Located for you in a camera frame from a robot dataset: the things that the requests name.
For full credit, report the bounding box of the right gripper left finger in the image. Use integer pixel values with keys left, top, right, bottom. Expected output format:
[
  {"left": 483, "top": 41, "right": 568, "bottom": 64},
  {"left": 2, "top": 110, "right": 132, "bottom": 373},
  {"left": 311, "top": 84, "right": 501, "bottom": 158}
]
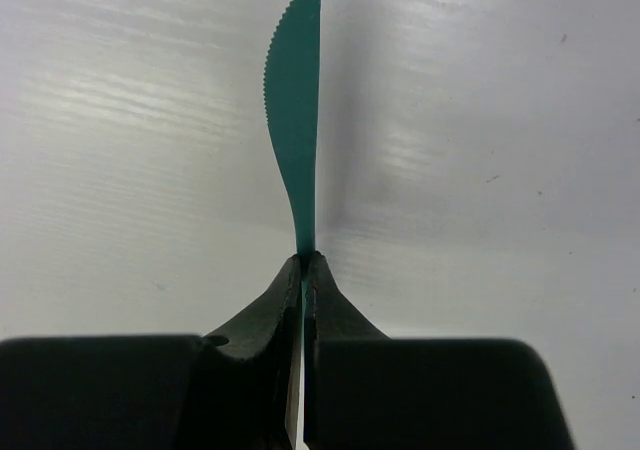
[{"left": 1, "top": 256, "right": 302, "bottom": 449}]

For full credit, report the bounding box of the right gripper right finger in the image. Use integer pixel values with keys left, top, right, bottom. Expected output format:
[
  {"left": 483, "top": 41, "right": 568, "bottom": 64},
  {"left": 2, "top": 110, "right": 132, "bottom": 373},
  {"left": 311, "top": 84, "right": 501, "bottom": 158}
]
[{"left": 304, "top": 254, "right": 573, "bottom": 449}]

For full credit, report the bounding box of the teal plastic knife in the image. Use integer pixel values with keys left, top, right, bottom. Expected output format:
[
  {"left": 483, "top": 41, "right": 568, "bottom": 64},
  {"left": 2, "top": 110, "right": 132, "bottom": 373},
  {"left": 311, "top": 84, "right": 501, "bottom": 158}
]
[{"left": 263, "top": 0, "right": 321, "bottom": 446}]

